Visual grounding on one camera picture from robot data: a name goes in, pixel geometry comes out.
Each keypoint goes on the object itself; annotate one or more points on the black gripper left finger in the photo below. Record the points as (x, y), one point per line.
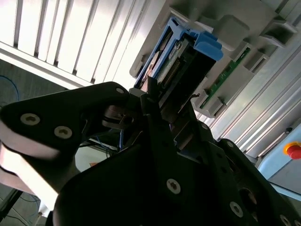
(47, 110)

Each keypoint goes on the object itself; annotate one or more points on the hard disk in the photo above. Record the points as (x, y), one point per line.
(207, 44)

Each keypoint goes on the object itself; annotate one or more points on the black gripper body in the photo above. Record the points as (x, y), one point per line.
(113, 188)

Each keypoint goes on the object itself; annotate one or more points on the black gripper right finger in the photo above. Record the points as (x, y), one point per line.
(216, 164)

